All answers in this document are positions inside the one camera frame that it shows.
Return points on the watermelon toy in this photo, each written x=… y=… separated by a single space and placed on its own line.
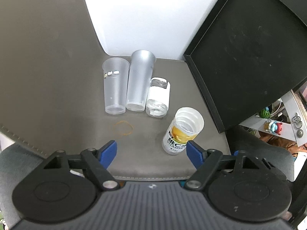
x=265 y=113

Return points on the blue and red figurine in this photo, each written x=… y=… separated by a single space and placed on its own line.
x=273 y=127

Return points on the frosted grey tall cup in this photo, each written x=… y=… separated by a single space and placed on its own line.
x=141 y=70

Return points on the black tray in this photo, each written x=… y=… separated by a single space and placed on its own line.
x=246 y=55

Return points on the white shelf unit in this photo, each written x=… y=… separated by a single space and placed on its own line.
x=290 y=110

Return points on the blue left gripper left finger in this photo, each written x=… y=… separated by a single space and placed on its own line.
x=95 y=164

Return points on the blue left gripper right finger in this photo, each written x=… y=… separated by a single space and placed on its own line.
x=206 y=164

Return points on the clear tall plastic cup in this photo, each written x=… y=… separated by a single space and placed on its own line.
x=116 y=73

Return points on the orange label plastic cup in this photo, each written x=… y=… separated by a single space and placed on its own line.
x=185 y=126

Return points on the orange rubber band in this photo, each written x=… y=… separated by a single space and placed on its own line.
x=123 y=128

